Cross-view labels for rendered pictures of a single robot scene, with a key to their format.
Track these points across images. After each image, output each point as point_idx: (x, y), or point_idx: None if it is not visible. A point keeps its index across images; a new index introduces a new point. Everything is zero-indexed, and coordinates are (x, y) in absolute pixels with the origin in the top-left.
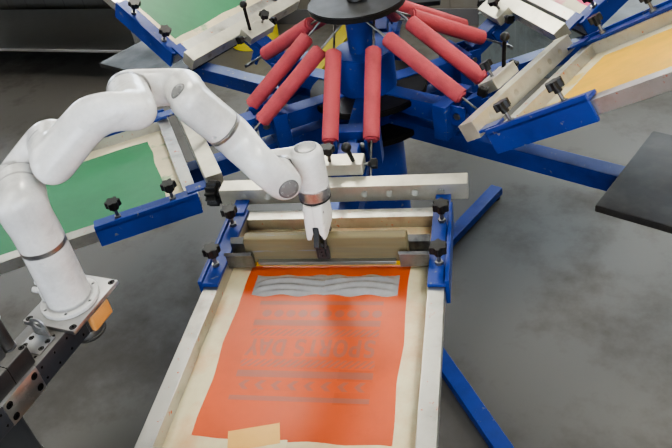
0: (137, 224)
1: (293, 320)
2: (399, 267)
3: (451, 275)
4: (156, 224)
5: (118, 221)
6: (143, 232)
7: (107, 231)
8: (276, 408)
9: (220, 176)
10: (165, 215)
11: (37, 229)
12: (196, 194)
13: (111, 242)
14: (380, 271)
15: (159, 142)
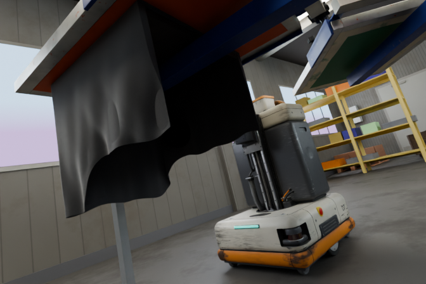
0: (314, 51)
1: None
2: (160, 0)
3: None
4: (319, 49)
5: (310, 50)
6: (317, 56)
7: (309, 58)
8: None
9: None
10: (320, 41)
11: None
12: (325, 19)
13: (312, 65)
14: (170, 11)
15: None
